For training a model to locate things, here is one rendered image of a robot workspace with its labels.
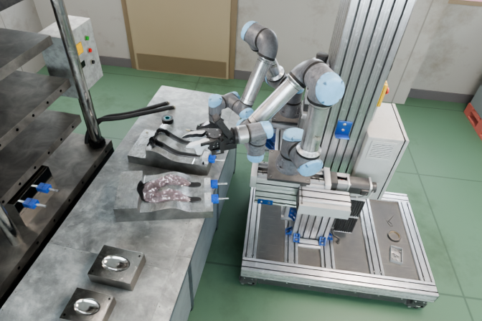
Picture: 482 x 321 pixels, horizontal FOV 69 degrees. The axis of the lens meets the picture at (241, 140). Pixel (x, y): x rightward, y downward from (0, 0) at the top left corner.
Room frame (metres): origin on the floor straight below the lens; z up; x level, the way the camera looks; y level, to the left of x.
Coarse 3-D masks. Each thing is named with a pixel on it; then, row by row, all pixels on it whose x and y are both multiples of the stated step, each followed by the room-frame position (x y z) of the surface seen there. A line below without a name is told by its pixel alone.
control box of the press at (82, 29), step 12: (72, 24) 1.95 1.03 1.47; (84, 24) 1.99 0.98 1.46; (84, 36) 1.97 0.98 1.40; (48, 48) 1.79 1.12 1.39; (60, 48) 1.78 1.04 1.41; (84, 48) 1.94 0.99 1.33; (96, 48) 2.06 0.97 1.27; (48, 60) 1.79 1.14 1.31; (60, 60) 1.78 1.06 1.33; (84, 60) 1.91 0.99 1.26; (96, 60) 2.03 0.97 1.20; (60, 72) 1.78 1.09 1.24; (84, 72) 1.88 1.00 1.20; (96, 72) 2.00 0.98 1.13; (72, 84) 1.77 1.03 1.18; (72, 96) 1.78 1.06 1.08
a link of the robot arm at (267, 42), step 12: (264, 36) 1.69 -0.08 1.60; (276, 36) 1.72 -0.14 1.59; (264, 48) 1.65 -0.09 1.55; (276, 48) 1.67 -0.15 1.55; (264, 60) 1.63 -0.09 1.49; (252, 72) 1.63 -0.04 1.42; (264, 72) 1.62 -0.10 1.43; (252, 84) 1.60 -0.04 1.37; (252, 96) 1.58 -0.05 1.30; (240, 108) 1.56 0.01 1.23
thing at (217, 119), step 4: (212, 116) 1.07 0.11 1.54; (216, 116) 1.06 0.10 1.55; (220, 116) 1.07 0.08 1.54; (216, 120) 1.04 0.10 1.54; (220, 120) 1.05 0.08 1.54; (216, 124) 1.05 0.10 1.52; (220, 124) 1.05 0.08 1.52; (224, 124) 1.05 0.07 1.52; (220, 128) 1.04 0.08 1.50; (224, 128) 1.05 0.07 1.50; (228, 128) 1.07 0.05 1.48; (224, 132) 1.05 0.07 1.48; (228, 132) 1.05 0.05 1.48; (228, 136) 1.05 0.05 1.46
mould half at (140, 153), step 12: (144, 132) 1.75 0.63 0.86; (180, 132) 1.72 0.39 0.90; (144, 144) 1.63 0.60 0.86; (168, 144) 1.58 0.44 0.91; (180, 144) 1.62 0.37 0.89; (132, 156) 1.52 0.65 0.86; (144, 156) 1.52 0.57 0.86; (156, 156) 1.49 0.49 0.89; (168, 156) 1.49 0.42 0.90; (180, 156) 1.52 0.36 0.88; (168, 168) 1.48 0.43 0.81; (180, 168) 1.47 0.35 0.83; (192, 168) 1.46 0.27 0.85; (204, 168) 1.44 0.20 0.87
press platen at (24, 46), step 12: (0, 36) 1.61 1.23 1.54; (12, 36) 1.61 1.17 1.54; (24, 36) 1.62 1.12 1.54; (36, 36) 1.63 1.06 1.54; (48, 36) 1.64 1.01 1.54; (0, 48) 1.48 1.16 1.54; (12, 48) 1.49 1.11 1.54; (24, 48) 1.50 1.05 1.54; (36, 48) 1.54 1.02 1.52; (0, 60) 1.37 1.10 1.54; (12, 60) 1.38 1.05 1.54; (24, 60) 1.45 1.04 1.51; (0, 72) 1.30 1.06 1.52
